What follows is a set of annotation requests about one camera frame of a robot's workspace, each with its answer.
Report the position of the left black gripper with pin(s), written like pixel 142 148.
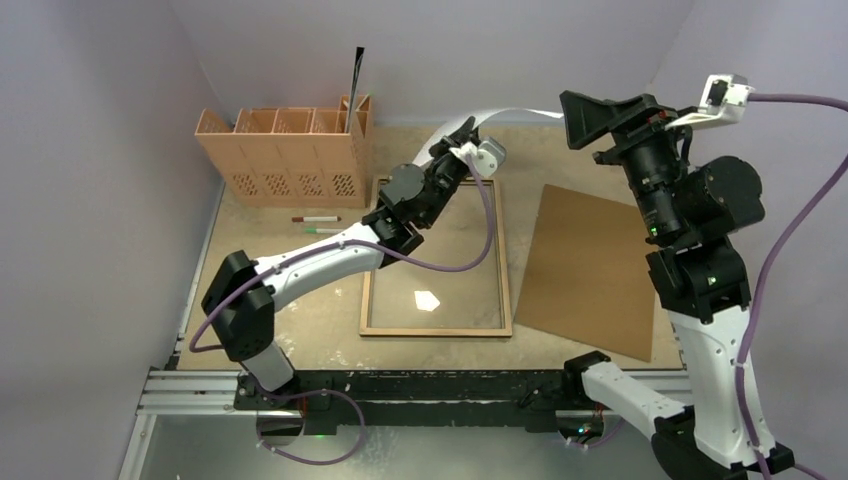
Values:
pixel 467 133

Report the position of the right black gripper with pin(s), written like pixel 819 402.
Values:
pixel 626 134

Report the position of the landscape photo print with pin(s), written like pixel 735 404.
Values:
pixel 477 119

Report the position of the clear acrylic sheet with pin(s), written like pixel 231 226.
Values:
pixel 450 291

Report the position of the wooden picture frame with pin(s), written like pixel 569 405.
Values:
pixel 503 265

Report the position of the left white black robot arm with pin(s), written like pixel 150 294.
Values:
pixel 245 294

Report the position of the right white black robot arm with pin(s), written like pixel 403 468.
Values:
pixel 701 282

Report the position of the black flat strip in rack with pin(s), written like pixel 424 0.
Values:
pixel 352 97

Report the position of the brown cardboard backing board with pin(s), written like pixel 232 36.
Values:
pixel 586 276

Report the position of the orange perforated organizer rack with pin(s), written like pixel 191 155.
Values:
pixel 294 157

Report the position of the green capped white marker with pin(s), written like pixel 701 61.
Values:
pixel 323 231

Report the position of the red capped white marker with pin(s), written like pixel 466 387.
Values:
pixel 316 219

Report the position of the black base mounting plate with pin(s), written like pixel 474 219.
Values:
pixel 538 401

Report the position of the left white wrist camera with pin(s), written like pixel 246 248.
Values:
pixel 486 157

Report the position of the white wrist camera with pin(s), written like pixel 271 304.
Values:
pixel 486 157
pixel 723 102

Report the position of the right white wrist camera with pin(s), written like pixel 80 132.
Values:
pixel 723 102

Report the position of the aluminium rail frame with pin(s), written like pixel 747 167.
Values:
pixel 190 429

